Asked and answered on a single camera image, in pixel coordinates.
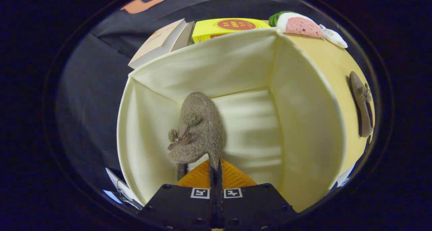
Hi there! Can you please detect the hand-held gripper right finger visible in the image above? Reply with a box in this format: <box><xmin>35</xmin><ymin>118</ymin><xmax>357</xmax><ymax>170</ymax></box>
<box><xmin>217</xmin><ymin>158</ymin><xmax>298</xmax><ymax>231</ymax></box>

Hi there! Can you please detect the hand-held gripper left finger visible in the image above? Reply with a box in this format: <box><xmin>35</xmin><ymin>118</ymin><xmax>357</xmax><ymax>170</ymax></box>
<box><xmin>138</xmin><ymin>160</ymin><xmax>217</xmax><ymax>231</ymax></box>

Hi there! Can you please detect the brown fuzzy shoe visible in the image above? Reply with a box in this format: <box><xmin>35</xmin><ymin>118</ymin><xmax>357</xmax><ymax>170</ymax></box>
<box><xmin>349</xmin><ymin>71</ymin><xmax>374</xmax><ymax>139</ymax></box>
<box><xmin>168</xmin><ymin>92</ymin><xmax>226</xmax><ymax>182</ymax></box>

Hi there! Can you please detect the cream fabric storage box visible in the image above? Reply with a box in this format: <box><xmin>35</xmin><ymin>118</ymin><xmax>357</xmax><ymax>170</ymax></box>
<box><xmin>116</xmin><ymin>28</ymin><xmax>349</xmax><ymax>213</ymax></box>

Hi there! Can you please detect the blue printed box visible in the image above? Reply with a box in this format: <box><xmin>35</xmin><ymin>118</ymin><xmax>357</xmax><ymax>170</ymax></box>
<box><xmin>103</xmin><ymin>190</ymin><xmax>124</xmax><ymax>204</ymax></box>

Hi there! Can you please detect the yellow book with red circle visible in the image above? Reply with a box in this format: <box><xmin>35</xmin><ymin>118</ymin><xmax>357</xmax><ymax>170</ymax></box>
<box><xmin>191</xmin><ymin>18</ymin><xmax>271</xmax><ymax>44</ymax></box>

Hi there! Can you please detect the white plush toy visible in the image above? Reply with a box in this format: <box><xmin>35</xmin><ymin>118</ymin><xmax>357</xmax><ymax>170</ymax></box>
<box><xmin>319</xmin><ymin>24</ymin><xmax>348</xmax><ymax>49</ymax></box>

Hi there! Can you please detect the watermelon slice plush toy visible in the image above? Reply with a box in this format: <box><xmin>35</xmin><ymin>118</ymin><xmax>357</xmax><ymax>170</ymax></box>
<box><xmin>268</xmin><ymin>11</ymin><xmax>325</xmax><ymax>39</ymax></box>

